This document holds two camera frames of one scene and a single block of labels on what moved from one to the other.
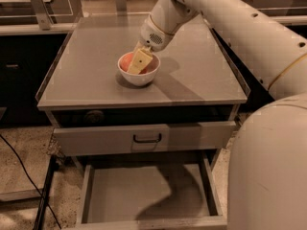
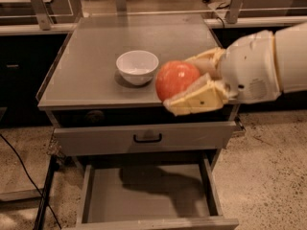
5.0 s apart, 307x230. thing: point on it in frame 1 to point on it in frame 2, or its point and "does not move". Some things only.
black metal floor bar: (52, 167) does not move
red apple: (127, 60) to (174, 76)
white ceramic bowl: (142, 79) does not move
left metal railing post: (41, 10) does not move
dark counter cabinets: (26, 62) does not move
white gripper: (152, 35) to (249, 68)
